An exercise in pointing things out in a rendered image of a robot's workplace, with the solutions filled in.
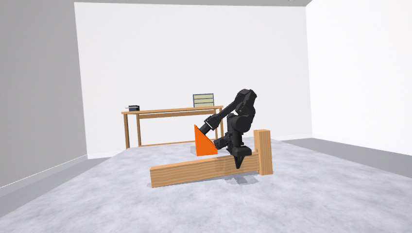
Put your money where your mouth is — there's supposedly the wooden headboard post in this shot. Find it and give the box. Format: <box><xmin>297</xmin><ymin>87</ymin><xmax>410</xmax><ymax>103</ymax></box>
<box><xmin>254</xmin><ymin>129</ymin><xmax>273</xmax><ymax>175</ymax></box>

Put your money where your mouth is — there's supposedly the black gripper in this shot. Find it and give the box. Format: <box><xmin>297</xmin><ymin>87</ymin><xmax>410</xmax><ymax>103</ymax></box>
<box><xmin>226</xmin><ymin>130</ymin><xmax>252</xmax><ymax>169</ymax></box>

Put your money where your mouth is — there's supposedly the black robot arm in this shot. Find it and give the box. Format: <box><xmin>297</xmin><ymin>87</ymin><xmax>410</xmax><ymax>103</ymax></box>
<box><xmin>198</xmin><ymin>89</ymin><xmax>257</xmax><ymax>150</ymax></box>

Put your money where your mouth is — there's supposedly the wooden rail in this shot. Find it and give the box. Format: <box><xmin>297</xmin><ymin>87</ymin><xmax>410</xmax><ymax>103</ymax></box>
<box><xmin>150</xmin><ymin>151</ymin><xmax>260</xmax><ymax>188</ymax></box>

